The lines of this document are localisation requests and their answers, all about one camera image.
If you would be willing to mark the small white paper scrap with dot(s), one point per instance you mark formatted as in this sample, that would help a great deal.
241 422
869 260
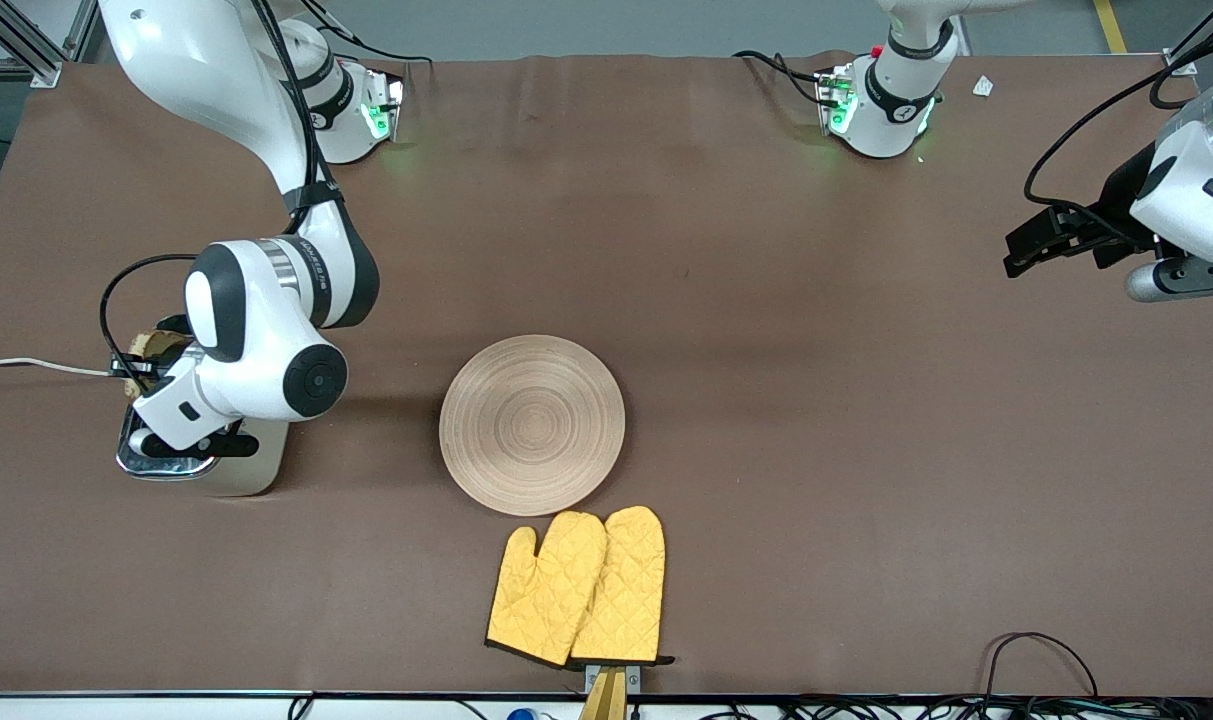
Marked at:
983 86

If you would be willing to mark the brown bread slice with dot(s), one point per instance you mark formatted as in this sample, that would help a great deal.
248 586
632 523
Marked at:
151 343

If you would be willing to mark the wooden stick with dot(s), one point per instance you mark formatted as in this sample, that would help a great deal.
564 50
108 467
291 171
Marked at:
606 700

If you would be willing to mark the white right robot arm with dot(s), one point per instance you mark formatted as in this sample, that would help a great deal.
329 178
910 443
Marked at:
256 330

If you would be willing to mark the chrome and cream toaster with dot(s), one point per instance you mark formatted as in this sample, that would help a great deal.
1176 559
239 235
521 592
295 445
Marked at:
256 475

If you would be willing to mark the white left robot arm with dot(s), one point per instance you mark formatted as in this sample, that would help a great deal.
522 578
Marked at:
896 100

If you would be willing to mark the round wooden plate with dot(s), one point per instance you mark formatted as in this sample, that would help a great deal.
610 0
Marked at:
531 425

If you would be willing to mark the brown table cover sheet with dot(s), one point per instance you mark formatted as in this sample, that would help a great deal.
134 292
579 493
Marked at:
716 250

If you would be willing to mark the yellow quilted oven mitt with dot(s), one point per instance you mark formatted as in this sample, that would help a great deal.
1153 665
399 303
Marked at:
541 600
628 590

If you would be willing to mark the aluminium frame profile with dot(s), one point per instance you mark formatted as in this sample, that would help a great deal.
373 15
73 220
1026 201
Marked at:
1184 62
26 55

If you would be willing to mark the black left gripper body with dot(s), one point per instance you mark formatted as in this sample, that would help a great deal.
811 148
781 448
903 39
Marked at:
1118 208

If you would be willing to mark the grey metal bracket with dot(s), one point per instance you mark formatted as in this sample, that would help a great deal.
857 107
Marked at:
634 677

